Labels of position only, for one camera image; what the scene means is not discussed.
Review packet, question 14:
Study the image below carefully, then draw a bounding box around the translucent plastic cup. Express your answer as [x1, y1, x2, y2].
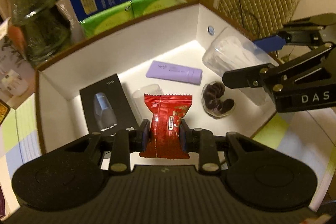
[132, 84, 163, 123]

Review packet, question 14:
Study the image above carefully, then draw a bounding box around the red snack packet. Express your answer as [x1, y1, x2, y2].
[139, 94, 193, 160]

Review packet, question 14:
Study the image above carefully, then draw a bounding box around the clear cotton swab bag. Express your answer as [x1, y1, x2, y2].
[201, 27, 279, 106]

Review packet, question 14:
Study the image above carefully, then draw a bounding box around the black shaver box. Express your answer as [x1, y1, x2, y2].
[80, 74, 138, 136]

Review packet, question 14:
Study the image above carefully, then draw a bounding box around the purple velvet scrunchie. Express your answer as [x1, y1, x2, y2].
[202, 81, 236, 119]

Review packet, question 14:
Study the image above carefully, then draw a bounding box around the purple cream tube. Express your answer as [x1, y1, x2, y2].
[146, 61, 203, 85]

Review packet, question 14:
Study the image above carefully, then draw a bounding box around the checkered tablecloth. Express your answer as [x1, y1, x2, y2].
[1, 95, 335, 215]

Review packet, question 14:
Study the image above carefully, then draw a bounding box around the brown white cardboard box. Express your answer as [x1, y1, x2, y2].
[34, 0, 284, 156]

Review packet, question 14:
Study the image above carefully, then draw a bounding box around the left green tissue pack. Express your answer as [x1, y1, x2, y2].
[80, 2, 134, 39]

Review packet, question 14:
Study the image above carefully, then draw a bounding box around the green tissue pack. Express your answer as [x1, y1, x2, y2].
[131, 0, 187, 18]
[80, 2, 134, 39]

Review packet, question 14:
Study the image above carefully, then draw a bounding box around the right green tissue pack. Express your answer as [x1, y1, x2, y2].
[131, 0, 187, 18]

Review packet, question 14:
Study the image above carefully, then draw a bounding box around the white humidifier box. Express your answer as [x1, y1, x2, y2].
[0, 16, 37, 110]

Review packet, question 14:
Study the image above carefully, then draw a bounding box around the dark green glass jar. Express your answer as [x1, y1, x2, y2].
[9, 0, 71, 67]

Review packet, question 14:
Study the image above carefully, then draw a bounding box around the red gold gift box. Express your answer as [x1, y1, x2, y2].
[0, 100, 11, 124]

